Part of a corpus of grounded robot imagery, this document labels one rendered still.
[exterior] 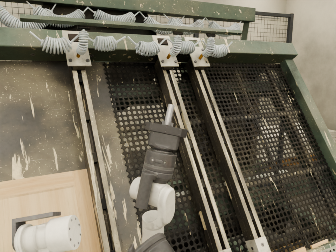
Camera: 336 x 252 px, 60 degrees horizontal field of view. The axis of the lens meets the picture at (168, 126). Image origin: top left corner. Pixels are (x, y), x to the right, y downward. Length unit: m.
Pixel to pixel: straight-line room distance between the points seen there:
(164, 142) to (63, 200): 0.52
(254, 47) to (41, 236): 1.60
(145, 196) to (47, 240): 0.28
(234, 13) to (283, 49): 0.49
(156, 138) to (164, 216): 0.21
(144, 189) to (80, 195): 0.44
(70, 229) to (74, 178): 0.60
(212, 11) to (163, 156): 1.59
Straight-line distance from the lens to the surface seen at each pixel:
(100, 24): 1.30
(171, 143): 0.81
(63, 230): 0.62
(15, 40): 1.40
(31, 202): 1.18
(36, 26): 1.85
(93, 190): 1.15
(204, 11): 2.20
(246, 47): 1.88
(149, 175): 0.78
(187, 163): 1.34
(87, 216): 1.18
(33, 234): 0.66
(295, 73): 2.11
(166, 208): 0.82
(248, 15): 2.44
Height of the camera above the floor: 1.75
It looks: 11 degrees down
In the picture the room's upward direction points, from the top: straight up
